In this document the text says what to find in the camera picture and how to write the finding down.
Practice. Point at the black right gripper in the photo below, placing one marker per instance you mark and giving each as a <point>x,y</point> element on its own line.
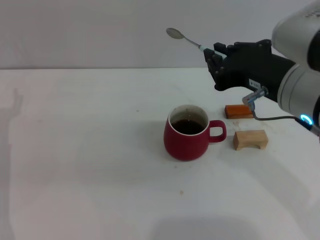
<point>250,65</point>

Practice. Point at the red ceramic mug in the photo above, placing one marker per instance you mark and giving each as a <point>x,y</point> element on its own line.
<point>185,147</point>

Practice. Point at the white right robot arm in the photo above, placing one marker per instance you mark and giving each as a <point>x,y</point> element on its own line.
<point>297,37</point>

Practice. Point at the dark orange wooden block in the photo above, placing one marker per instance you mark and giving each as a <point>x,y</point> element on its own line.
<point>237,111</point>

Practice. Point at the dark coffee liquid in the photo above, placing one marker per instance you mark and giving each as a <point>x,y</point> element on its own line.
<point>187,127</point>

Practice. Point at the light wooden block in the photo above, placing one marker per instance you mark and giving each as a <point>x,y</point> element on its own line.
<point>247,138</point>

